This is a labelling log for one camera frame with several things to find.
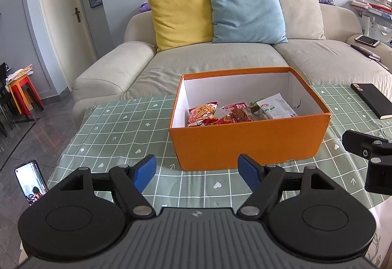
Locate white long snack packet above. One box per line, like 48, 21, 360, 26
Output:
257, 93, 299, 120

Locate yellow pillow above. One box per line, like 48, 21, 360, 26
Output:
146, 0, 215, 52

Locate white and yellow bag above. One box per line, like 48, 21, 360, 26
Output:
8, 64, 34, 84

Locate light blue pillow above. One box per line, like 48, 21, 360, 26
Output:
208, 0, 289, 44

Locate smartphone with white back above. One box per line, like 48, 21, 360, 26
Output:
354, 34, 381, 48

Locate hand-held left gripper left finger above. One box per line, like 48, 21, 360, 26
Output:
55, 154, 158, 218

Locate black notebook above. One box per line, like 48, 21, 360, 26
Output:
351, 83, 392, 119

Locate orange cardboard box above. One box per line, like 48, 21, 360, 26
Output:
168, 66, 332, 171

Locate smartphone with lit screen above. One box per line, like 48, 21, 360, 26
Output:
14, 160, 49, 206

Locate black remote control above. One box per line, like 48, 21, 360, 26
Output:
350, 44, 381, 61

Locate orange stick snack packet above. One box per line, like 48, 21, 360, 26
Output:
187, 101, 219, 128

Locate white book rack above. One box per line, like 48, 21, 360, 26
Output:
351, 0, 392, 43

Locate beige pillow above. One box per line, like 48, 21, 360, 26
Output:
261, 0, 327, 40

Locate orange plastic stool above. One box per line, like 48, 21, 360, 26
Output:
8, 81, 33, 115

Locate beige sofa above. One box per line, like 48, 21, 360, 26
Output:
72, 5, 392, 118

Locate green checked tablecloth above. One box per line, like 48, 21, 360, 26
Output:
46, 83, 392, 217

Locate black chair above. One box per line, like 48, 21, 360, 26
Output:
0, 62, 16, 138

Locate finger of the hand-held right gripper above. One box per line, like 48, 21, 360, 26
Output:
342, 130, 392, 163

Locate red meat snack packet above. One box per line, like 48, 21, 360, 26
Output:
222, 102, 255, 123
214, 114, 234, 126

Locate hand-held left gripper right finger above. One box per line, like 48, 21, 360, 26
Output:
237, 154, 339, 218

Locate red plastic stool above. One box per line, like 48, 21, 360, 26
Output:
18, 76, 44, 112

